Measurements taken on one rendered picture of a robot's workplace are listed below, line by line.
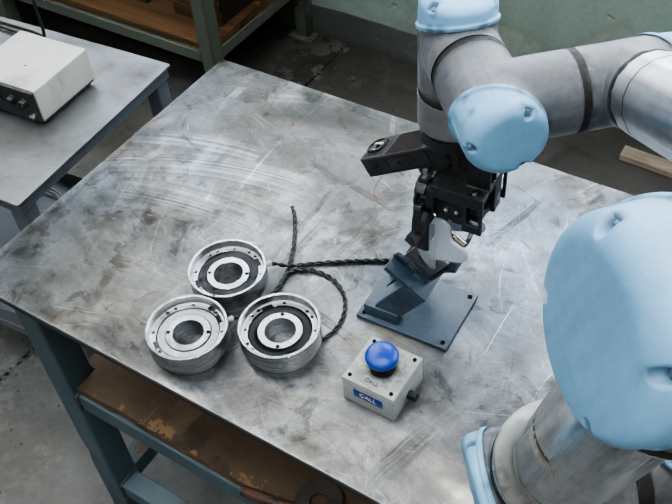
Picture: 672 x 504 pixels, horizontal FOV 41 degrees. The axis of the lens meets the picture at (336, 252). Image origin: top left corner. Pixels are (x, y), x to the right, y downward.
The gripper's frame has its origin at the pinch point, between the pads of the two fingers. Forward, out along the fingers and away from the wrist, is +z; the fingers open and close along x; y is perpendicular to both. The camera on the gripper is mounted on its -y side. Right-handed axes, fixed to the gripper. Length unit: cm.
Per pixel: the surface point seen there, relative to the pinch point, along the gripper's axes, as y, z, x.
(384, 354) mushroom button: 0.3, 4.6, -13.6
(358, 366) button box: -2.8, 7.6, -14.6
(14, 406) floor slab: -102, 92, -9
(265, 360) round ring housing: -13.7, 8.6, -18.3
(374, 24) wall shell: -93, 82, 152
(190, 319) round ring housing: -26.2, 9.2, -16.9
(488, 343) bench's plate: 8.4, 12.1, -1.4
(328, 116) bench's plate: -33.0, 12.2, 29.9
